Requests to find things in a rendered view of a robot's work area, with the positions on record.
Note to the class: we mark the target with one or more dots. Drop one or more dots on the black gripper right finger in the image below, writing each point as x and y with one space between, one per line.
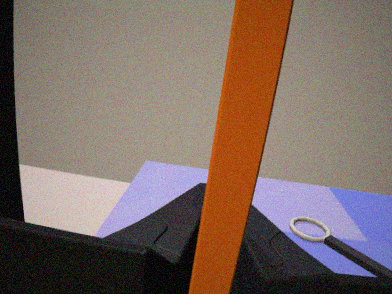
271 263

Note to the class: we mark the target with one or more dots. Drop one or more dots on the orange long bar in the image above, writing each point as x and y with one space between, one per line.
255 52

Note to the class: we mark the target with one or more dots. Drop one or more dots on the white loop with dark grey handle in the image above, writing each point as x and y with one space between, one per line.
343 248

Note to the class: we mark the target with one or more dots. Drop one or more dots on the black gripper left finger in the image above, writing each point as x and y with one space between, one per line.
154 255

